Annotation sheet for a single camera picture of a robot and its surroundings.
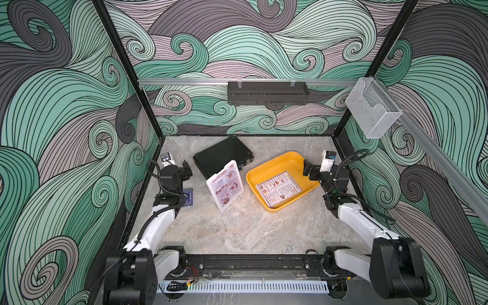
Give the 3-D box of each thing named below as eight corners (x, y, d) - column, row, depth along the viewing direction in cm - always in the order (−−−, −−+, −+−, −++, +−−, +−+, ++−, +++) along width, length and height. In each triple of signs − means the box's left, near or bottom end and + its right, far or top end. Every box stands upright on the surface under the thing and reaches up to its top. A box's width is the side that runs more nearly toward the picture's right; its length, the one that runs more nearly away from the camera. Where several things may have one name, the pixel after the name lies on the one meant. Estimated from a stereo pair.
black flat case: (212, 187, 99) (210, 181, 94) (194, 161, 110) (192, 154, 105) (254, 162, 109) (255, 155, 104) (234, 141, 120) (234, 134, 115)
